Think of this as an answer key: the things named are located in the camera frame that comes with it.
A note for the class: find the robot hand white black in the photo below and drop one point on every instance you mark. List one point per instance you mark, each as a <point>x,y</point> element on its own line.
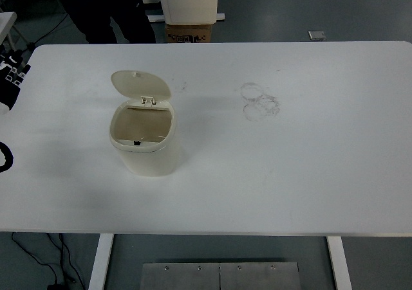
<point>8,90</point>

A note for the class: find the small cream trash bin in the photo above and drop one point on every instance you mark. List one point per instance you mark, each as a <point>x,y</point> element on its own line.
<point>148,161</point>

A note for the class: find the large cream bin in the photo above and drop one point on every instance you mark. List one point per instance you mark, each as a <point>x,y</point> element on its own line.
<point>190,0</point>

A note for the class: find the white side table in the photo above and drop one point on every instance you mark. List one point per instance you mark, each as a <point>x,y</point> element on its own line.
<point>6,21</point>

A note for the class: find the person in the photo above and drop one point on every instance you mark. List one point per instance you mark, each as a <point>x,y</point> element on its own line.
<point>103,10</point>

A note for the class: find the brown cardboard box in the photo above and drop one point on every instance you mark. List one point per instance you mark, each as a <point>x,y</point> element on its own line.
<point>188,32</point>

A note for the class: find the white table leg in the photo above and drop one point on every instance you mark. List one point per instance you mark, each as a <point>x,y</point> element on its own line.
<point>340,264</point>
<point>100,264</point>

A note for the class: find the grey metal plate with screws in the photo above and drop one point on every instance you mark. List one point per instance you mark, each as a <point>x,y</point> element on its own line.
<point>193,278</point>

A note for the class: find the small grey flat object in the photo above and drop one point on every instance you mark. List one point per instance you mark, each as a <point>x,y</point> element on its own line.
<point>317,35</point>

